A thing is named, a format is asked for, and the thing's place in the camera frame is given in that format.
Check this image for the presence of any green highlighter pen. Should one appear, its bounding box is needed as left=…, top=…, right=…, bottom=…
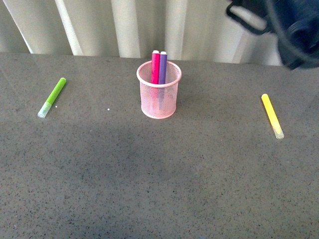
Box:
left=37, top=78, right=67, bottom=118

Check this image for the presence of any yellow highlighter pen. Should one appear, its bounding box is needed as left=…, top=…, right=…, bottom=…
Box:
left=261, top=94, right=284, bottom=139

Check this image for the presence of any pink highlighter pen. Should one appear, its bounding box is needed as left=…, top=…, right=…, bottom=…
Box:
left=151, top=50, right=160, bottom=84

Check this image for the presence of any purple highlighter pen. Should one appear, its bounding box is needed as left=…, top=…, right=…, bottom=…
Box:
left=158, top=51, right=167, bottom=110

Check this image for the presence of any pink mesh pen cup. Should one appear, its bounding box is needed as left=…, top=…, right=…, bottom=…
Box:
left=137, top=61, right=182, bottom=119

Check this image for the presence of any white pleated curtain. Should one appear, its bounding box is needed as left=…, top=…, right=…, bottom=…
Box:
left=0, top=0, right=280, bottom=65

